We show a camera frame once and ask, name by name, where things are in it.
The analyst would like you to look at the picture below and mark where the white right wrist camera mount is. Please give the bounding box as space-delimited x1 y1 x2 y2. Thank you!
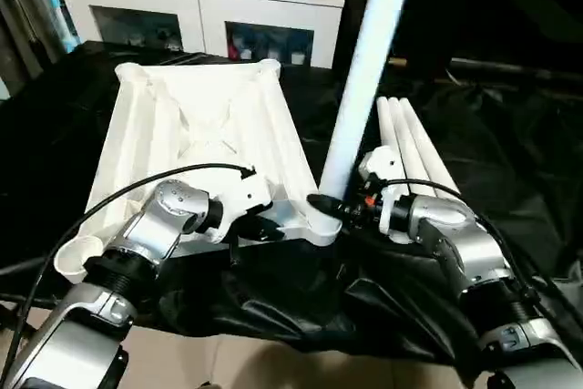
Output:
357 145 411 244

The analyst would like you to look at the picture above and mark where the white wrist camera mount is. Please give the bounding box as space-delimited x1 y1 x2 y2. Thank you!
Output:
207 165 274 244
357 145 411 244

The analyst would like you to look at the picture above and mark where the black backdrop curtain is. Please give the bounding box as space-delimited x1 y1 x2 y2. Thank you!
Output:
339 0 583 71

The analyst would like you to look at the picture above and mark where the white plastic table leg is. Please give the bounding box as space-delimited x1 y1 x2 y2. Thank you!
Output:
376 97 411 180
317 0 421 221
388 96 441 199
399 96 462 199

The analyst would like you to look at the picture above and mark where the blue patterned roll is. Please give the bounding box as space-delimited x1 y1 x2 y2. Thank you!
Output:
43 0 81 56

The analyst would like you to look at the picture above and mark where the white cabinet with glass doors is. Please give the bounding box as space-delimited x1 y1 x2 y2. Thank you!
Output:
52 0 346 70

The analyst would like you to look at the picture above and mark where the white plastic table top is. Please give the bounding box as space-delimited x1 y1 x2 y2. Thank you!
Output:
53 59 343 284

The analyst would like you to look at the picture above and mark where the black plastic sheet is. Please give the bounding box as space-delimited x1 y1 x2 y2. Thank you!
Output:
0 40 583 381

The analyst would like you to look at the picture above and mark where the grey metal stand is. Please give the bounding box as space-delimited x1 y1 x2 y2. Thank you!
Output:
0 0 60 98

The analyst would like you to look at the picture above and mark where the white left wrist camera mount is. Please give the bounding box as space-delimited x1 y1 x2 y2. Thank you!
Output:
207 165 274 244

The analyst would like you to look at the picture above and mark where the long black pole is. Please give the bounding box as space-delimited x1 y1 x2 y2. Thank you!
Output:
450 56 583 78

